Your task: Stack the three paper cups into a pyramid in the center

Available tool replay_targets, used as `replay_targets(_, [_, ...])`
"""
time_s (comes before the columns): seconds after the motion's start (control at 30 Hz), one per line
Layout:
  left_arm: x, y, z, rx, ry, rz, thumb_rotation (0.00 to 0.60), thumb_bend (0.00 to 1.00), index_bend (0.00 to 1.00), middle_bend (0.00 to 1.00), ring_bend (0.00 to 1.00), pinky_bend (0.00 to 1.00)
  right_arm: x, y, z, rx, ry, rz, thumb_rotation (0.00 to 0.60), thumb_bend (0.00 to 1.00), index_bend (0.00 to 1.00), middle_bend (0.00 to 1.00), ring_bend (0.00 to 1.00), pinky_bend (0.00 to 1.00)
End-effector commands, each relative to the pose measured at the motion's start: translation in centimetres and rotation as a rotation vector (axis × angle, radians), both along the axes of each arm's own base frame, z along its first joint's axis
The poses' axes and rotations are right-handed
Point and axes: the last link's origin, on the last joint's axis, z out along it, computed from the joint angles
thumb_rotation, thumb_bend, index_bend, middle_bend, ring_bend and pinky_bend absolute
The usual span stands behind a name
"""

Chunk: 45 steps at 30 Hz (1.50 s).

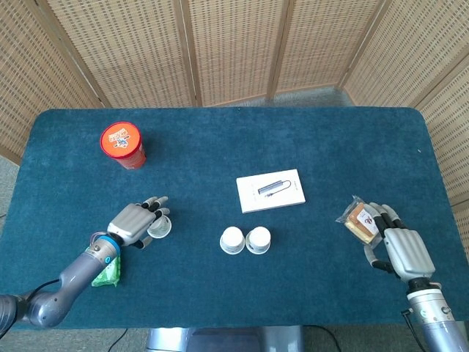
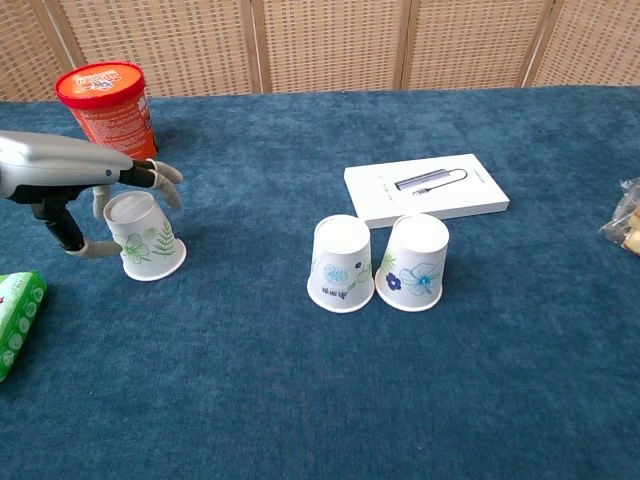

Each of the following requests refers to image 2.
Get paper cup blue flower print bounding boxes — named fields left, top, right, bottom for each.
left=374, top=213, right=450, bottom=314

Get orange snack tub red lid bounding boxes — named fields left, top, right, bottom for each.
left=54, top=60, right=159, bottom=160

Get white USB hub box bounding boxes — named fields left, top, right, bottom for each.
left=343, top=152, right=511, bottom=230

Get green snack packet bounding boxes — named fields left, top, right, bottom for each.
left=0, top=269, right=48, bottom=384

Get clear plastic snack packet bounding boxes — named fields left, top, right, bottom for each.
left=598, top=178, right=640, bottom=259

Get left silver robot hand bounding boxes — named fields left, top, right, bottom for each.
left=0, top=129, right=185, bottom=260

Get woven bamboo folding screen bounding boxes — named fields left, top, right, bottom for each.
left=0, top=0, right=640, bottom=102

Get paper cup dandelion text print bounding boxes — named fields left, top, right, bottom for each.
left=306, top=213, right=376, bottom=314

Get paper cup green flower print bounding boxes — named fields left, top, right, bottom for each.
left=103, top=190, right=188, bottom=282

